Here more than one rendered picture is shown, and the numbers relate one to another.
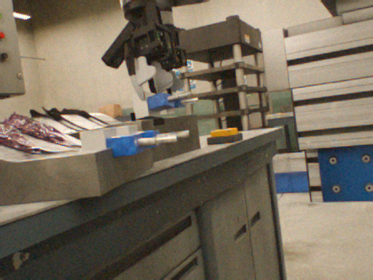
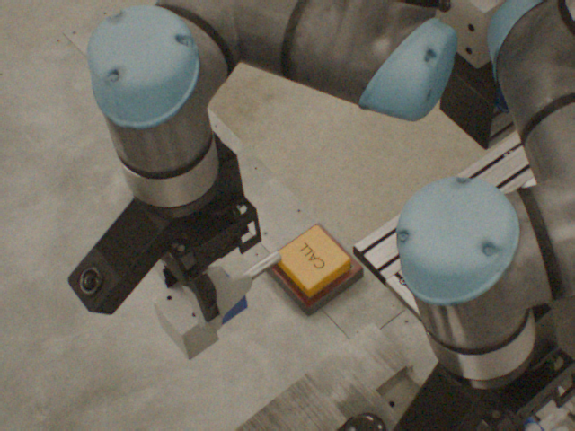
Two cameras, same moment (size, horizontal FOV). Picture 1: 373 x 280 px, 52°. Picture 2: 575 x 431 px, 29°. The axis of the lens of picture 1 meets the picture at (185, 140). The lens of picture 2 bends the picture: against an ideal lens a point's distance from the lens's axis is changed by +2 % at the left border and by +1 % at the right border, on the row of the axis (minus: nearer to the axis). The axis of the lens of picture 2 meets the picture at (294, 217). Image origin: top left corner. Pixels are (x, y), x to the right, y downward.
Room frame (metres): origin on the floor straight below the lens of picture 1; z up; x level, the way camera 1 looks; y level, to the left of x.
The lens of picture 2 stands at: (0.81, 0.44, 1.86)
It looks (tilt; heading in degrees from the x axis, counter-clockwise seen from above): 56 degrees down; 300
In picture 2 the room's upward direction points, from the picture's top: 7 degrees counter-clockwise
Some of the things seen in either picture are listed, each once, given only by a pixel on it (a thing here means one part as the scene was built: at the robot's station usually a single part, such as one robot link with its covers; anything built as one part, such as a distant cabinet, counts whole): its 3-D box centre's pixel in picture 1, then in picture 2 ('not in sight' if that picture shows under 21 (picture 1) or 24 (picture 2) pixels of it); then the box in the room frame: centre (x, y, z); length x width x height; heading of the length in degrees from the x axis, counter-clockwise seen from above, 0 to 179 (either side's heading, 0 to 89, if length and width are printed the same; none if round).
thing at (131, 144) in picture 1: (131, 144); not in sight; (0.55, 0.08, 0.86); 0.13 x 0.05 x 0.05; 80
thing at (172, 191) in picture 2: (161, 22); (166, 154); (1.15, 0.03, 1.17); 0.08 x 0.08 x 0.05
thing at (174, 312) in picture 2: (178, 102); (225, 292); (1.14, 0.01, 0.93); 0.13 x 0.05 x 0.05; 62
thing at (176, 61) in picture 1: (166, 49); (191, 208); (1.14, 0.02, 1.09); 0.09 x 0.08 x 0.12; 62
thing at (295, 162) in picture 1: (302, 162); not in sight; (3.99, -1.18, 0.28); 0.61 x 0.41 x 0.15; 65
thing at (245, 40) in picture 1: (231, 102); not in sight; (5.60, -0.73, 1.03); 1.54 x 0.94 x 2.06; 155
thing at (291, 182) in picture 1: (304, 177); not in sight; (4.00, -1.18, 0.11); 0.61 x 0.41 x 0.22; 65
